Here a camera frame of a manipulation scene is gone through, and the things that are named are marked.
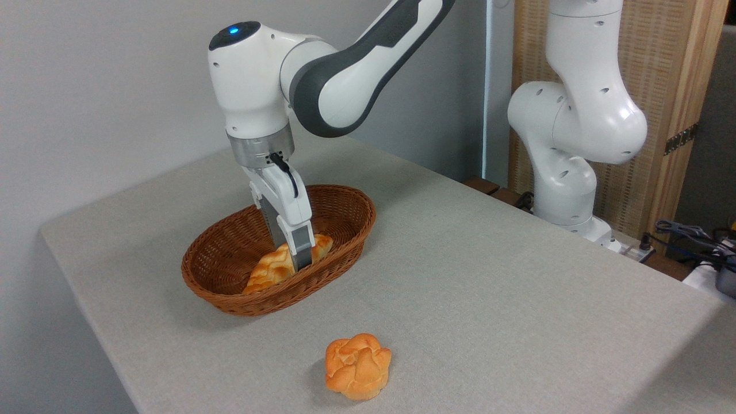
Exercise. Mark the grey tablecloth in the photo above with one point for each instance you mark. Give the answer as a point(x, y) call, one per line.
point(489, 299)

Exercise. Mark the round knotted bread roll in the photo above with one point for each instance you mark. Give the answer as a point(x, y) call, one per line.
point(357, 367)

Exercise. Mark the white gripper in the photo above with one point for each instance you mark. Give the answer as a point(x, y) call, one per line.
point(284, 195)

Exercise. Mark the brown oval wicker basket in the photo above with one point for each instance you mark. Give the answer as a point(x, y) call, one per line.
point(230, 253)

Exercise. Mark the brown wooden base board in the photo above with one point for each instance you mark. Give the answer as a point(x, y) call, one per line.
point(489, 187)

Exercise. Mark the grey partition panel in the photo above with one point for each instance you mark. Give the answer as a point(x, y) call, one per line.
point(713, 144)

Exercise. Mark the wooden woven folding screen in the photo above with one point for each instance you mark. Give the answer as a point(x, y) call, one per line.
point(655, 63)

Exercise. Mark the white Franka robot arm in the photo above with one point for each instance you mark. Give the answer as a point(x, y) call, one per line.
point(581, 115)

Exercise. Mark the long braided bread loaf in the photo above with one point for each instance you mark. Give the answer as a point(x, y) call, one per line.
point(270, 270)

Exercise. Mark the metal screen hinge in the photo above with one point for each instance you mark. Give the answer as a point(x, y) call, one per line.
point(681, 138)

